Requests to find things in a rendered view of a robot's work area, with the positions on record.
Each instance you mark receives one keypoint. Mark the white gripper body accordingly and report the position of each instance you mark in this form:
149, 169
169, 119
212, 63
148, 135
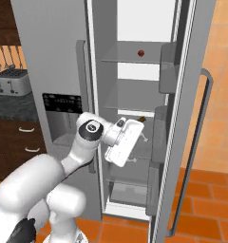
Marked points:
125, 142

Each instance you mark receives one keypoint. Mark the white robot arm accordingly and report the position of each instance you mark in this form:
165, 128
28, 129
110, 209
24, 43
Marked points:
30, 183

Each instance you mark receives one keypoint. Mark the glass fridge shelf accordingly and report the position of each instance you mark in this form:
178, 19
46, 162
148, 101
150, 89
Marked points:
128, 53
131, 95
128, 178

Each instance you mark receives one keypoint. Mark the clear fridge drawer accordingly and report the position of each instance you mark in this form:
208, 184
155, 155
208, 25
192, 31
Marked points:
128, 193

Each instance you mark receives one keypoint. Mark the red strawberry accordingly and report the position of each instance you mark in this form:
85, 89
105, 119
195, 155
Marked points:
141, 52

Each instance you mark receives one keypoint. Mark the grey open fridge door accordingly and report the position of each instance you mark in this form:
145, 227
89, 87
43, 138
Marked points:
192, 63

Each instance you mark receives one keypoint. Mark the grey fridge body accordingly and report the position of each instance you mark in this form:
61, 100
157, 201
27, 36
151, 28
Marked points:
131, 28

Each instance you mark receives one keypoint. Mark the grey fridge door with dispenser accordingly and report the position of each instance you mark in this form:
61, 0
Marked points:
55, 47

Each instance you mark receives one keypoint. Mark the grey door bin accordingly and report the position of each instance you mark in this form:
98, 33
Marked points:
154, 190
160, 136
169, 68

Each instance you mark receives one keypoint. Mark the brown food item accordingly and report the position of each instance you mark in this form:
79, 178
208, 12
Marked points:
142, 119

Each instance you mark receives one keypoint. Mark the dark wood drawer cabinet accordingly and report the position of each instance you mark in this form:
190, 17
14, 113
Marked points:
11, 142

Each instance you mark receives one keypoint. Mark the silver toaster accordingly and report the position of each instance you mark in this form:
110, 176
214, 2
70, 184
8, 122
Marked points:
11, 83

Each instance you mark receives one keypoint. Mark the metal hanging utensil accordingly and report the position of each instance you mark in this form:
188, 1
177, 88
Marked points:
12, 61
4, 58
21, 60

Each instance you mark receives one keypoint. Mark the dark wood wall cupboard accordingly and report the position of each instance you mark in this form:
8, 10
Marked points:
5, 22

